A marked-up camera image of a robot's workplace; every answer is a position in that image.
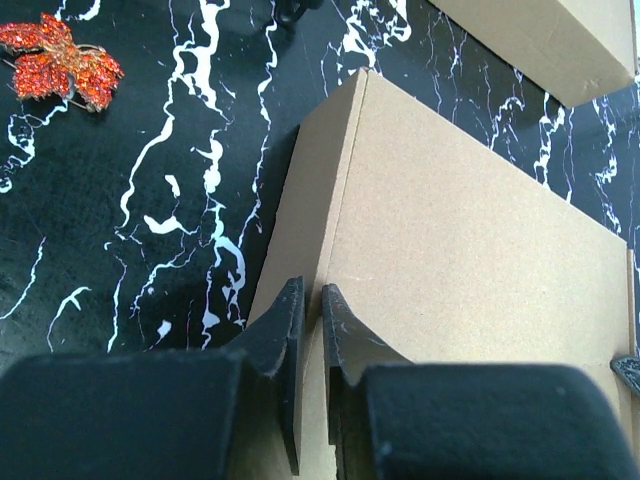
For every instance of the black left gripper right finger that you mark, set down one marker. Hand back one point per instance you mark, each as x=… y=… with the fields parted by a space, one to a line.
x=391 y=418

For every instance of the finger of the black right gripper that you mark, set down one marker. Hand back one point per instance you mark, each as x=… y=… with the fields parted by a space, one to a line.
x=627 y=369

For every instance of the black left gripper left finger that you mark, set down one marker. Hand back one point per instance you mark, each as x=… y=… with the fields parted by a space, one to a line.
x=227 y=413

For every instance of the closed brown cardboard box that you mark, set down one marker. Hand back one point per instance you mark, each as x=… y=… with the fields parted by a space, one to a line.
x=577 y=51

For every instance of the small orange flower toy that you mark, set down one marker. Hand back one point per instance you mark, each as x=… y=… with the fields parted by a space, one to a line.
x=47 y=61

